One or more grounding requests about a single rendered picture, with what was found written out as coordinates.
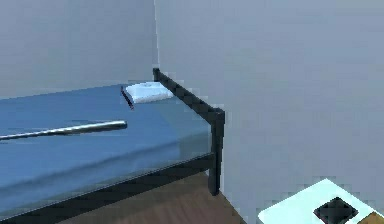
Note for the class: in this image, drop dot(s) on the blue bed with black frame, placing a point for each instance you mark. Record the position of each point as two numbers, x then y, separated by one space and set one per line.
100 156

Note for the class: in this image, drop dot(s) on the white pillow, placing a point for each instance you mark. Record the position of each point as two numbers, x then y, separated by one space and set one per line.
147 92

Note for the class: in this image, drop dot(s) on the pale blue bedside table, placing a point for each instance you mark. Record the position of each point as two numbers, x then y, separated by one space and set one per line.
296 208

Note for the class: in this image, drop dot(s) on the black square object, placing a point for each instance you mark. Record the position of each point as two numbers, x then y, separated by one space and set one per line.
335 211

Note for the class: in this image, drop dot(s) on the silver baseball bat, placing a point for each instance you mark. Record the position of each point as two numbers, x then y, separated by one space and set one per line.
73 129

